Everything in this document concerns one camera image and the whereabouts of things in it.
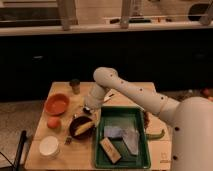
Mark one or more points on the white cup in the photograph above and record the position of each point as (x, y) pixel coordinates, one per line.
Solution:
(49, 146)

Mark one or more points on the dark purple bowl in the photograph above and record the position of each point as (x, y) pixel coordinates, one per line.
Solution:
(76, 123)

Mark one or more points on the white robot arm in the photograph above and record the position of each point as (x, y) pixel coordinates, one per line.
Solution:
(191, 119)

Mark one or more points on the white wrapped gripper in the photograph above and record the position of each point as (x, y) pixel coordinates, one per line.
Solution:
(95, 98)

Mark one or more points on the wooden block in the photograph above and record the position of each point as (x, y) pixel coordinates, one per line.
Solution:
(110, 150)

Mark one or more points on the grey cloth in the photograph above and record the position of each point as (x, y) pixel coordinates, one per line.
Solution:
(131, 140)

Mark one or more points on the green plastic tray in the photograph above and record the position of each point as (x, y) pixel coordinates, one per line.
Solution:
(124, 128)

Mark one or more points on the orange bowl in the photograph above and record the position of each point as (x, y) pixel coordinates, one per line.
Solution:
(56, 104)

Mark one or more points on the yellow banana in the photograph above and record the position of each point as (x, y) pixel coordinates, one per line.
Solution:
(82, 128)

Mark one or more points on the orange fruit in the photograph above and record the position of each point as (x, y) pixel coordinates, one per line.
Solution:
(53, 122)

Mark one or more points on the black pole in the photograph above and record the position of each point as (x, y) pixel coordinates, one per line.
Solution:
(20, 147)

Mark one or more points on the green chili pepper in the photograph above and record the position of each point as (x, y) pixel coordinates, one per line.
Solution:
(155, 136)

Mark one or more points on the small dark object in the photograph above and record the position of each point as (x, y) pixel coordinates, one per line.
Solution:
(68, 140)

